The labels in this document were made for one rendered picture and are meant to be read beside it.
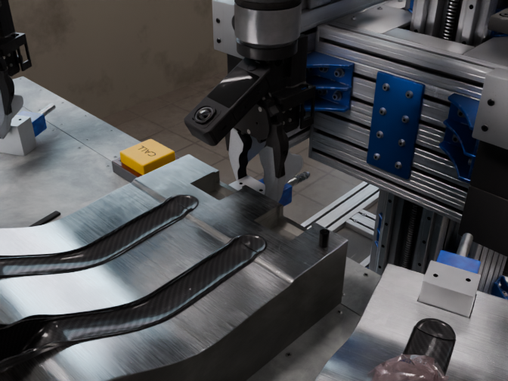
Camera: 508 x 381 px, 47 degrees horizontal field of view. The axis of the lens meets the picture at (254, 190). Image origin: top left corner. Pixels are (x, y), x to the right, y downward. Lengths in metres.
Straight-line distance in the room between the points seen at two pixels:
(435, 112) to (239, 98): 0.42
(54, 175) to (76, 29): 1.88
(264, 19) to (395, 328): 0.35
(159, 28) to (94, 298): 2.57
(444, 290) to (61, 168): 0.61
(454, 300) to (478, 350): 0.05
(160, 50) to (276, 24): 2.45
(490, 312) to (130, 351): 0.35
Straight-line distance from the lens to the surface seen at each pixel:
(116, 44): 2.92
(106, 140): 1.02
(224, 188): 0.73
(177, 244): 0.62
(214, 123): 0.65
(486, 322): 0.62
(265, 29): 0.66
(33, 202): 0.89
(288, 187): 0.79
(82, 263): 0.63
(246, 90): 0.67
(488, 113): 0.81
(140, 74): 3.05
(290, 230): 0.67
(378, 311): 0.60
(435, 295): 0.61
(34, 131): 1.03
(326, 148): 1.15
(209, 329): 0.54
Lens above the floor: 1.27
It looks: 33 degrees down
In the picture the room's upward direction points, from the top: straight up
